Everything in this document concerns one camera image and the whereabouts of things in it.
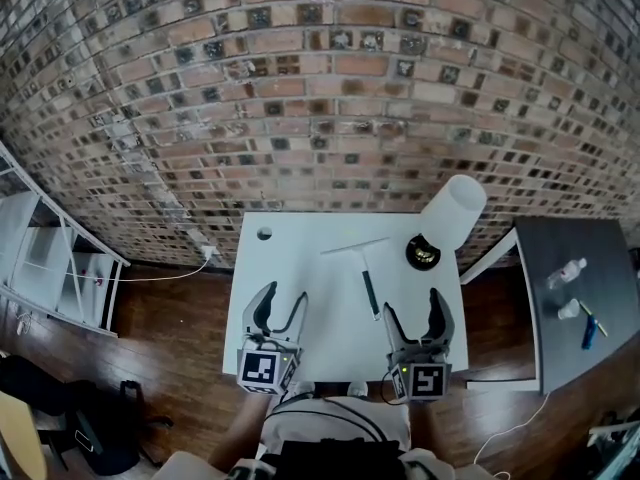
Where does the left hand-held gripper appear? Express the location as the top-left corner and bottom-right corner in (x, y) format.
(236, 281), (309, 396)

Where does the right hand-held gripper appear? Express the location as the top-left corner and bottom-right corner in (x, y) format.
(382, 287), (455, 402)

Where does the white squeegee with dark handle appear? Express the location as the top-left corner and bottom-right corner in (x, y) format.
(319, 236), (391, 322)

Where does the person's left forearm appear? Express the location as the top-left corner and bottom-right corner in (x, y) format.
(208, 392), (274, 472)

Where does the person's right forearm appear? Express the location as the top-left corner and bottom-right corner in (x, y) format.
(408, 400), (454, 465)

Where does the white table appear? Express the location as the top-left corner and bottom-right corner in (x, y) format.
(222, 211), (470, 384)

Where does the person's white shirt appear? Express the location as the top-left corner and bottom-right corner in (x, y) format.
(154, 394), (496, 480)

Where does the white shade table lamp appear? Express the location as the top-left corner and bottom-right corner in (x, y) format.
(404, 173), (489, 272)

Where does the dark grey table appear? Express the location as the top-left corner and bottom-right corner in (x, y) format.
(459, 216), (640, 395)

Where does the clear plastic water bottle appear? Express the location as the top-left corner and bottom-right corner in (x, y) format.
(544, 257), (589, 291)

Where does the black chest pack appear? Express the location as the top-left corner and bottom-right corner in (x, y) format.
(274, 437), (402, 480)

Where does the white shelf unit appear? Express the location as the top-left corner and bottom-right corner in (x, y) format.
(0, 140), (132, 339)

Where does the black bag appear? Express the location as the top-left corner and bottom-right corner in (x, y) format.
(0, 355), (174, 477)

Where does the light wooden board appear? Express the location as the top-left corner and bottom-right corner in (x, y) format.
(0, 390), (49, 480)

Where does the thin white charger cable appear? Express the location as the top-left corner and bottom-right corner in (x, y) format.
(69, 255), (211, 284)

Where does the blue handled window wiper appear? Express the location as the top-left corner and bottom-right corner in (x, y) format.
(578, 300), (610, 351)

